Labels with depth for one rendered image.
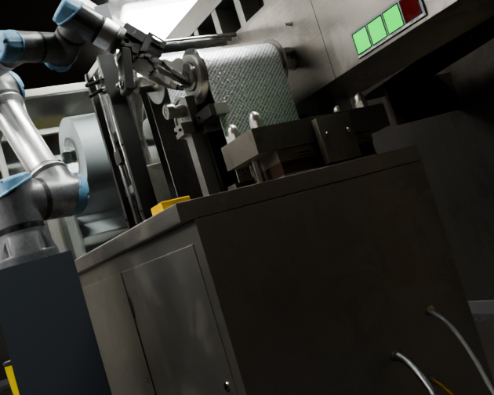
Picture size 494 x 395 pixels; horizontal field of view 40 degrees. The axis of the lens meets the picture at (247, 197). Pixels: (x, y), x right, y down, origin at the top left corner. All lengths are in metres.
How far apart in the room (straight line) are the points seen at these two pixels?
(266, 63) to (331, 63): 0.17
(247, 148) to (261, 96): 0.29
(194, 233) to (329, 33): 0.73
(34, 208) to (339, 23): 0.91
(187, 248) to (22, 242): 0.51
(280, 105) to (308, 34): 0.22
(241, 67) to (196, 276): 0.65
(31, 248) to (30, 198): 0.13
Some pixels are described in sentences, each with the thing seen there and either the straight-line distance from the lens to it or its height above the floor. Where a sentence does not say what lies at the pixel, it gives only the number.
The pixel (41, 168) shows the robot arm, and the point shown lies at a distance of 1.88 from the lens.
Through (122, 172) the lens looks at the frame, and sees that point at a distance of 2.05.
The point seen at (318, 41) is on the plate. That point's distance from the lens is 1.87.
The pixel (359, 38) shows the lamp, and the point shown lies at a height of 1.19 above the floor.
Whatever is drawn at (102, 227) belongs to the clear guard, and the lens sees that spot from 2.63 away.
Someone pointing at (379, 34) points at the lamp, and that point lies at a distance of 1.68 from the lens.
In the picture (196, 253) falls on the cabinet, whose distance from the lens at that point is 1.36.
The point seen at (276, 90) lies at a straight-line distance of 1.83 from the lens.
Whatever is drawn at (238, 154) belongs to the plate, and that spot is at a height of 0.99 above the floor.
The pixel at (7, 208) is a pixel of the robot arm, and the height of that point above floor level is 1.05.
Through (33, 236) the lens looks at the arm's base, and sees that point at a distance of 1.75.
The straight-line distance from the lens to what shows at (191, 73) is 1.76.
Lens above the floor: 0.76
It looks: 5 degrees up
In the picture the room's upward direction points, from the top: 17 degrees counter-clockwise
